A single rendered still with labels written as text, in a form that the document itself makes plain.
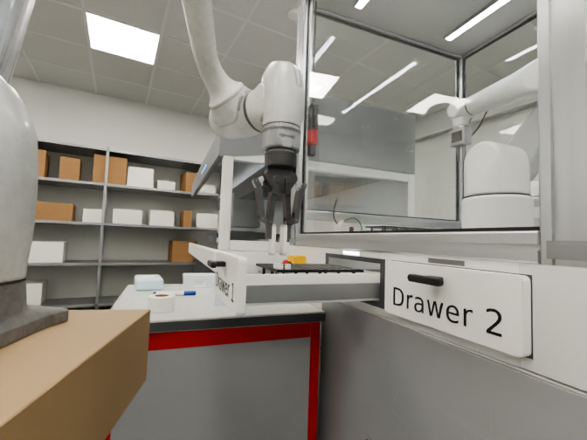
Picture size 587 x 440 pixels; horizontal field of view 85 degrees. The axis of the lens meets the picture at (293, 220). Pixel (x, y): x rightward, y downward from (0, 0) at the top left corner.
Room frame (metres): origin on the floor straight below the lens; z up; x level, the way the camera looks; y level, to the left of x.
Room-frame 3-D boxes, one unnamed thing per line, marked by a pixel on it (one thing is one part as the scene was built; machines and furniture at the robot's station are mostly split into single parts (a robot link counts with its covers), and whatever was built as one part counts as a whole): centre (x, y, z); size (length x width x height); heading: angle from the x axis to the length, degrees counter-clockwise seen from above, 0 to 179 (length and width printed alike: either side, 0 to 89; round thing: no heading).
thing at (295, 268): (0.82, -0.04, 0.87); 0.22 x 0.18 x 0.06; 112
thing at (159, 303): (0.89, 0.36, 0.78); 0.07 x 0.07 x 0.04
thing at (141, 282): (1.25, 0.55, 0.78); 0.15 x 0.10 x 0.04; 28
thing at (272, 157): (0.73, 0.04, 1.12); 0.08 x 0.07 x 0.09; 112
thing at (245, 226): (2.58, 0.16, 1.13); 1.78 x 1.14 x 0.45; 22
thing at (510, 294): (0.57, -0.27, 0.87); 0.29 x 0.02 x 0.11; 22
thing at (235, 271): (0.75, 0.15, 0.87); 0.29 x 0.02 x 0.11; 22
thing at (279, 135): (0.73, 0.04, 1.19); 0.09 x 0.09 x 0.06
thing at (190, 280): (1.33, 0.38, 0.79); 0.13 x 0.09 x 0.05; 111
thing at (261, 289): (0.82, -0.05, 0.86); 0.40 x 0.26 x 0.06; 112
